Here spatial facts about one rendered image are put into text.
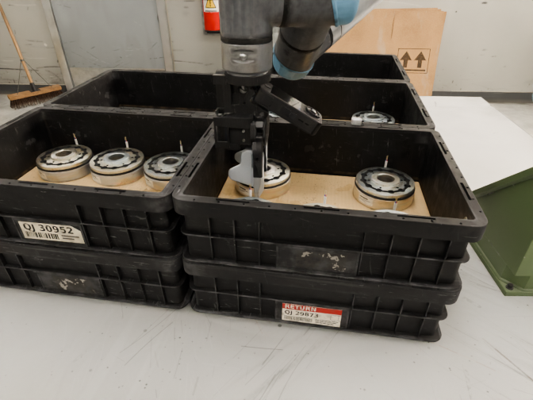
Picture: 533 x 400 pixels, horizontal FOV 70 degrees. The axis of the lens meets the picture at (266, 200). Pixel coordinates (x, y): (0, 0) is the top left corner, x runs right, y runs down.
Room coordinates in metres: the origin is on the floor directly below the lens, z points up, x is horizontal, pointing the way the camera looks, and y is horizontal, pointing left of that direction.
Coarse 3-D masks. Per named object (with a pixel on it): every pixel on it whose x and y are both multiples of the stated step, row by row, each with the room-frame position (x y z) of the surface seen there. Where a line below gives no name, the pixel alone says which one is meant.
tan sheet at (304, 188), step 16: (304, 176) 0.65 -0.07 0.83; (320, 176) 0.65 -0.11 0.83; (336, 176) 0.65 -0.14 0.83; (224, 192) 0.59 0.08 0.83; (288, 192) 0.59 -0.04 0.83; (304, 192) 0.59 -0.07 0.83; (320, 192) 0.59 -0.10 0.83; (336, 192) 0.59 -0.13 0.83; (352, 192) 0.59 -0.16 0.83; (416, 192) 0.59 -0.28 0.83; (352, 208) 0.54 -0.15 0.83; (368, 208) 0.54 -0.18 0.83; (416, 208) 0.54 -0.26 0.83
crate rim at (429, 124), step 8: (296, 80) 0.98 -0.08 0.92; (304, 80) 0.97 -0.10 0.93; (312, 80) 0.97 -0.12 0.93; (320, 80) 0.97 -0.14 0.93; (328, 80) 0.96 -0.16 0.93; (336, 80) 0.96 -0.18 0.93; (344, 80) 0.96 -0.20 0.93; (352, 80) 0.96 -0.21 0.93; (360, 80) 0.96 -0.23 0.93; (368, 80) 0.96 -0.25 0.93; (376, 80) 0.96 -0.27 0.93; (408, 88) 0.89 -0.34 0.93; (416, 96) 0.83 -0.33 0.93; (416, 104) 0.78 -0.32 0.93; (424, 112) 0.74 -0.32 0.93; (328, 120) 0.69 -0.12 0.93; (336, 120) 0.69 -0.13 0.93; (424, 120) 0.69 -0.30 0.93; (432, 120) 0.69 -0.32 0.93; (424, 128) 0.65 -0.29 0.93; (432, 128) 0.66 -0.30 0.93
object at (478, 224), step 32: (352, 128) 0.66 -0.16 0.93; (384, 128) 0.65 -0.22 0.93; (416, 128) 0.65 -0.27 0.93; (448, 160) 0.52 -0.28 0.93; (288, 224) 0.39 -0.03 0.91; (320, 224) 0.38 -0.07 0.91; (352, 224) 0.38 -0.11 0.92; (384, 224) 0.37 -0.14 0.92; (416, 224) 0.37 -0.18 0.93; (448, 224) 0.36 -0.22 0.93; (480, 224) 0.36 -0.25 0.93
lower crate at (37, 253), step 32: (0, 256) 0.47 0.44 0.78; (32, 256) 0.47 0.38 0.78; (64, 256) 0.45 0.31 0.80; (96, 256) 0.44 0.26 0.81; (128, 256) 0.43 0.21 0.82; (32, 288) 0.46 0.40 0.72; (64, 288) 0.46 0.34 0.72; (96, 288) 0.45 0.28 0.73; (128, 288) 0.44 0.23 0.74; (160, 288) 0.43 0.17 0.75
